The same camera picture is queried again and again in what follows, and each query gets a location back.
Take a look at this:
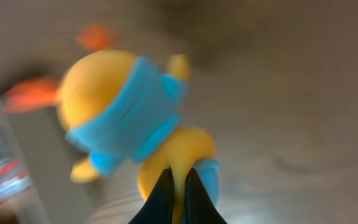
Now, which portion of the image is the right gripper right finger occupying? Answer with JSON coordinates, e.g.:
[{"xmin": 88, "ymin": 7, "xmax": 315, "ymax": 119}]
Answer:
[{"xmin": 185, "ymin": 168, "xmax": 227, "ymax": 224}]

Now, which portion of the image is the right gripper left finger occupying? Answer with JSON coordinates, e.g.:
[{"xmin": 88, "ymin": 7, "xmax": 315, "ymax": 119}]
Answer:
[{"xmin": 128, "ymin": 168, "xmax": 174, "ymax": 224}]

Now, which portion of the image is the orange and blue toy figure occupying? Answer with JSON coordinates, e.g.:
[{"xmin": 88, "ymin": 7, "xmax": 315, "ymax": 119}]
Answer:
[{"xmin": 4, "ymin": 25, "xmax": 219, "ymax": 224}]

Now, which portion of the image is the red toy fire truck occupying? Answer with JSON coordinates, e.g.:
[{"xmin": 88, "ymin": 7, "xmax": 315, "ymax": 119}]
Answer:
[{"xmin": 0, "ymin": 130, "xmax": 32, "ymax": 200}]

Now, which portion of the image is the white cardboard box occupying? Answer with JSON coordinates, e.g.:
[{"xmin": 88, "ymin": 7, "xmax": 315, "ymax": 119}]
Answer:
[{"xmin": 0, "ymin": 101, "xmax": 50, "ymax": 224}]

